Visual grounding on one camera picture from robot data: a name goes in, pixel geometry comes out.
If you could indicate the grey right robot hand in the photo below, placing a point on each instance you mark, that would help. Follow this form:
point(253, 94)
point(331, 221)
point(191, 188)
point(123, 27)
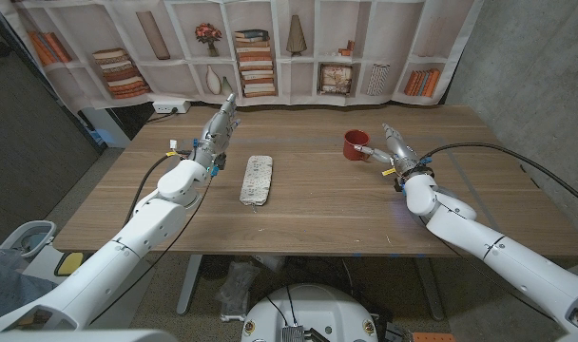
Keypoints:
point(403, 154)

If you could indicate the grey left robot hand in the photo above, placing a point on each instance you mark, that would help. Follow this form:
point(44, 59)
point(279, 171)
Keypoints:
point(217, 132)

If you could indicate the red speckled mug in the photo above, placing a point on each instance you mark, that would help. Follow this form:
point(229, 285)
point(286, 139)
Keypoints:
point(353, 148)

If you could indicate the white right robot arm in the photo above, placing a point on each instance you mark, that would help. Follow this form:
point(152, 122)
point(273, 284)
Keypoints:
point(488, 247)

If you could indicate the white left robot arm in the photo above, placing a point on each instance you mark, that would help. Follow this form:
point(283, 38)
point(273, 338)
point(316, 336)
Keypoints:
point(141, 228)

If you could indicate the folded patterned white cloth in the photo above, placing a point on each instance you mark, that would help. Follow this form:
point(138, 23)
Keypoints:
point(256, 180)

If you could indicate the white power strip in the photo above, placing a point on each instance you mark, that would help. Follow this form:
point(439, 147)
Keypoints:
point(171, 106)

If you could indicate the printed bookshelf backdrop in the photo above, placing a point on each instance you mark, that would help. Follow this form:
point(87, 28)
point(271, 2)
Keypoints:
point(279, 81)

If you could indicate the white box with blue light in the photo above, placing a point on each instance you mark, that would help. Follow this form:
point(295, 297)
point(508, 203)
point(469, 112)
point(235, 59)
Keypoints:
point(103, 128)

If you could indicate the clear plastic bag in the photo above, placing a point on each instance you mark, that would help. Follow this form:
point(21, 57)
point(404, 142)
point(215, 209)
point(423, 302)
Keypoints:
point(236, 290)

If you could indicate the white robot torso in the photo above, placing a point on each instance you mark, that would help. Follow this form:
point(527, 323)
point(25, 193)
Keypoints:
point(313, 313)

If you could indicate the orange block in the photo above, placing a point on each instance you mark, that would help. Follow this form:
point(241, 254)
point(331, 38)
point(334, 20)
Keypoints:
point(434, 337)

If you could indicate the yellow black-rimmed pad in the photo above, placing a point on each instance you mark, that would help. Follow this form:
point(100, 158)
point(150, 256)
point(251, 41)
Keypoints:
point(69, 264)

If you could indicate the white round plastic base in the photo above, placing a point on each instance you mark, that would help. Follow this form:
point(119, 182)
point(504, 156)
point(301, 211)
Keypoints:
point(18, 233)

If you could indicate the person's blue jeans leg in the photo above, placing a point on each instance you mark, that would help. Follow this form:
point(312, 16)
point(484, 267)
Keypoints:
point(8, 285)

